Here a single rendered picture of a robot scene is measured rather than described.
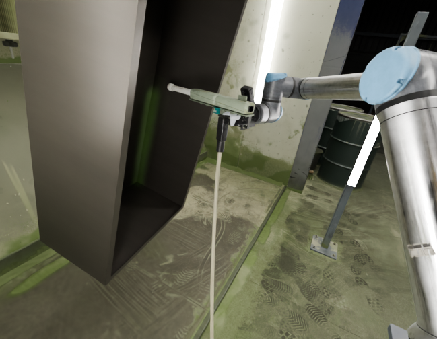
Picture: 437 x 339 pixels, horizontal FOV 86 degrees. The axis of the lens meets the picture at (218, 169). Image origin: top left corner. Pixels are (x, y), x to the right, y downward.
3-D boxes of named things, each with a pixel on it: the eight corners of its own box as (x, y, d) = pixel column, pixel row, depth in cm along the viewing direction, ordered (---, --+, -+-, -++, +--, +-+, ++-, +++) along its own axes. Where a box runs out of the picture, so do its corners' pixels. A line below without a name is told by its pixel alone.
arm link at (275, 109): (269, 99, 112) (265, 120, 116) (254, 99, 104) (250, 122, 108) (286, 102, 107) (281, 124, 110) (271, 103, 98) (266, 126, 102)
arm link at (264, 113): (271, 105, 98) (253, 101, 104) (264, 105, 95) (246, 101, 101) (266, 126, 102) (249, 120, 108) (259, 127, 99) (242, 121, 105)
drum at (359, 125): (313, 167, 347) (333, 107, 309) (354, 175, 338) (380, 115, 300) (320, 185, 295) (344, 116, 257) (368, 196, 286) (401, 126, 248)
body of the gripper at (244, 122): (240, 130, 92) (258, 128, 100) (244, 108, 88) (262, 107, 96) (226, 125, 96) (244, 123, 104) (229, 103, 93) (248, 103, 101)
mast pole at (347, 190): (320, 247, 191) (417, 11, 121) (320, 243, 196) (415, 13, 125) (326, 249, 190) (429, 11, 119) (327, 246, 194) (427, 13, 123)
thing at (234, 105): (246, 160, 87) (257, 97, 77) (238, 163, 84) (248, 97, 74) (173, 126, 117) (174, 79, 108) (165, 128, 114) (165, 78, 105)
